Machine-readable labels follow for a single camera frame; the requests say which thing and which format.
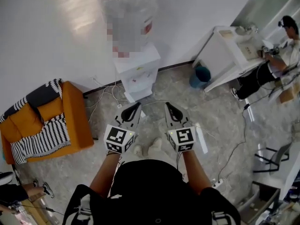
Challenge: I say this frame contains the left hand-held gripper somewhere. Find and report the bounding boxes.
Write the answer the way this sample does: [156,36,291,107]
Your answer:
[104,102,143,154]

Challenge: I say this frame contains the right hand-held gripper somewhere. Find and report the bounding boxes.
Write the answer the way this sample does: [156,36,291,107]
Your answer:
[164,102,196,152]

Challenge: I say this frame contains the white water dispenser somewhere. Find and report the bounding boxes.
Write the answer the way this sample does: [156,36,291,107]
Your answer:
[113,42,161,103]

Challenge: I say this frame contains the person's right forearm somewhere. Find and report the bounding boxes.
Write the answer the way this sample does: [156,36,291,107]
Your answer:
[182,150,211,195]

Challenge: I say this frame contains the person's left forearm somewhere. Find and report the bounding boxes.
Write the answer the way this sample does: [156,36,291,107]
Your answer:
[89,152,120,198]

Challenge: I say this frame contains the white sink cabinet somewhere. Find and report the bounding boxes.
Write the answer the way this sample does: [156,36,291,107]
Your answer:
[192,26,270,93]

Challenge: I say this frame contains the clear water bottle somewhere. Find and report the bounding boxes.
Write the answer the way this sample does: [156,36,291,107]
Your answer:
[100,0,160,58]

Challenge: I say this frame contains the person's right white shoe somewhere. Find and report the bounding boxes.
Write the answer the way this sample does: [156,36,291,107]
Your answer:
[147,137,164,159]

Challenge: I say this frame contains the blue trash bin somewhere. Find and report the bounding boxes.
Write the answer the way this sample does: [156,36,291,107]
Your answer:
[189,64,211,90]

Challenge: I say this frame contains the orange sofa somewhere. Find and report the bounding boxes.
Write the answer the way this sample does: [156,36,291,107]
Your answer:
[0,80,95,165]

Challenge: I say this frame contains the person's black shirt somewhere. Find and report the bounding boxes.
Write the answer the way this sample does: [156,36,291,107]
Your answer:
[62,159,242,225]

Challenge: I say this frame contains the black white striped blanket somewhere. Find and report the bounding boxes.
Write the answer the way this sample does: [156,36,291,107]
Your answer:
[0,78,72,165]

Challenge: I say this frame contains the silver faucet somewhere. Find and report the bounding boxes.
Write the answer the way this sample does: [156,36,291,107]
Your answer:
[235,23,258,35]

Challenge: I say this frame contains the cardboard box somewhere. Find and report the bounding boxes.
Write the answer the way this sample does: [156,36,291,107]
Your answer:
[278,82,300,104]

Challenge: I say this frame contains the grey chair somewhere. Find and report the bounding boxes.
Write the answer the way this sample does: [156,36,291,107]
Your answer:
[236,180,282,225]

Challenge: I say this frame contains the tangled white power cable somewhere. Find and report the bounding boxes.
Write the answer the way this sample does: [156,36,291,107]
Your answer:
[88,77,128,123]

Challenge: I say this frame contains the black floor cable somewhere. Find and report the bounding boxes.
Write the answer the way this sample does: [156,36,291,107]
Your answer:
[219,103,250,180]

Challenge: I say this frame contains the black frame chair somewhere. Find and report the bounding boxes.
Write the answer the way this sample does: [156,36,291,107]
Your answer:
[253,143,291,173]

